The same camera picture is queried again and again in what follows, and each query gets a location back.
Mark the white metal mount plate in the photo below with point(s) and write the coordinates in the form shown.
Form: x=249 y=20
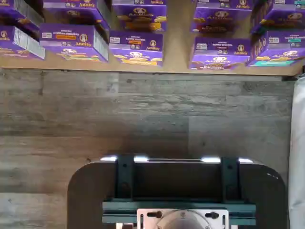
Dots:
x=143 y=221

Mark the white plastic covered column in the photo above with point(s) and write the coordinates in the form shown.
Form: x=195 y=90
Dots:
x=297 y=143

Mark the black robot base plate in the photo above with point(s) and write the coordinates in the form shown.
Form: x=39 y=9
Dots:
x=83 y=190

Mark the tan wooden shelf board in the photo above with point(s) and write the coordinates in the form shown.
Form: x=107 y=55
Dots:
x=176 y=47

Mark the purple Annie's box teal label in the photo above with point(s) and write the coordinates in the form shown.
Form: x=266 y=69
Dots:
x=281 y=17
x=286 y=40

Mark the purple Annie's box red label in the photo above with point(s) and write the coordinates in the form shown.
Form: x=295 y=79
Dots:
x=219 y=19
x=219 y=47

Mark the purple Annie's pasta box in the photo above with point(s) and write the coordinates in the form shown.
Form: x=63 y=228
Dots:
x=9 y=19
x=9 y=38

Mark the teal aluminium mounting frame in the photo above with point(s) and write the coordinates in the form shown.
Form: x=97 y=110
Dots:
x=124 y=176

